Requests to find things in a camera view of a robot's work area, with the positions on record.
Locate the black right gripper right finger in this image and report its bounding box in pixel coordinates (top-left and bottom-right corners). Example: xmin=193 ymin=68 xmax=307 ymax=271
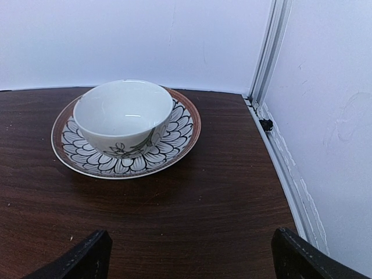
xmin=271 ymin=227 xmax=366 ymax=279

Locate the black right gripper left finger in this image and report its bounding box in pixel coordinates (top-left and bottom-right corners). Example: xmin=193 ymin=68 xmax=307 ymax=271
xmin=27 ymin=230 xmax=113 ymax=278

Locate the floral patterned saucer plate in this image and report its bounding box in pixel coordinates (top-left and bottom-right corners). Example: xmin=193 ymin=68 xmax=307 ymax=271
xmin=51 ymin=89 xmax=201 ymax=180

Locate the white ceramic cup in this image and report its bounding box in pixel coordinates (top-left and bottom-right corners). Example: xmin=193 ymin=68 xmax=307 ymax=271
xmin=73 ymin=80 xmax=173 ymax=159

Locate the aluminium frame post right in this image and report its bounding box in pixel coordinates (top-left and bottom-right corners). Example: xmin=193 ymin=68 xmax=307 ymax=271
xmin=248 ymin=0 xmax=292 ymax=109

